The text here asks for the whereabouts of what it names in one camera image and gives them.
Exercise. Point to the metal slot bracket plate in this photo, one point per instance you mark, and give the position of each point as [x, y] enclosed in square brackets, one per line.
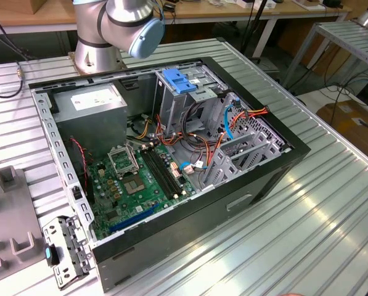
[76, 246]

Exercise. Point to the wooden desk white frame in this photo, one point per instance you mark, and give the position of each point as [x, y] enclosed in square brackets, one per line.
[217, 12]

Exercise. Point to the grey metal drive cage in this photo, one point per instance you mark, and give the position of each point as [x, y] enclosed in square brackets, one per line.
[171, 108]

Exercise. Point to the large cardboard box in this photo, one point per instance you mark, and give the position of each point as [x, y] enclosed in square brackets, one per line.
[347, 123]

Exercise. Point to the metal slat side table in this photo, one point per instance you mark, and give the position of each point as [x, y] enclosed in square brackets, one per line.
[365, 40]

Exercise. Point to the black RAM slot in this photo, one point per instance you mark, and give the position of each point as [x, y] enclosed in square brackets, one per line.
[157, 172]
[164, 172]
[168, 172]
[161, 172]

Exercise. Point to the black latch with teal tab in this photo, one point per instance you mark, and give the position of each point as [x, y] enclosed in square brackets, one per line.
[49, 253]

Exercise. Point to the small white box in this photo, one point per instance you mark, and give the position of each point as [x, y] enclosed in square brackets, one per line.
[243, 3]

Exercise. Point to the grey metal disk bay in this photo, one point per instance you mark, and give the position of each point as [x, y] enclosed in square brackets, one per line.
[222, 165]

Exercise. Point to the CPU socket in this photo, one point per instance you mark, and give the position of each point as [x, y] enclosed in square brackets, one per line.
[134, 185]

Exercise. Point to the green motherboard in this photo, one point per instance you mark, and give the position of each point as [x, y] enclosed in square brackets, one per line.
[131, 206]

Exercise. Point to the blue plastic drive latch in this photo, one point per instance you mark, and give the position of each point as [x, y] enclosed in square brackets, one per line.
[179, 81]

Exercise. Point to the small cardboard box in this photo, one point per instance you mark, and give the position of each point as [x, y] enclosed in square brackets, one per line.
[35, 5]

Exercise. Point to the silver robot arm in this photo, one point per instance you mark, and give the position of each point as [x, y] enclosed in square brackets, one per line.
[91, 31]

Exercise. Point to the small black device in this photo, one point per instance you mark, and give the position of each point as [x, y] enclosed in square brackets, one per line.
[333, 3]

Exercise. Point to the black open PC case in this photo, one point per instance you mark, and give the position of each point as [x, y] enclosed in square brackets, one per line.
[186, 234]

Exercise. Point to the grey parts rack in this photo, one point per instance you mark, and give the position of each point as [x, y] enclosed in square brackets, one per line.
[14, 209]

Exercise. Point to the grey power supply unit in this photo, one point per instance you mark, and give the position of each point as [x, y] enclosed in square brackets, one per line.
[91, 123]

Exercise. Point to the blue expansion slot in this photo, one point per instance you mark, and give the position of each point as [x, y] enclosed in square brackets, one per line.
[131, 220]

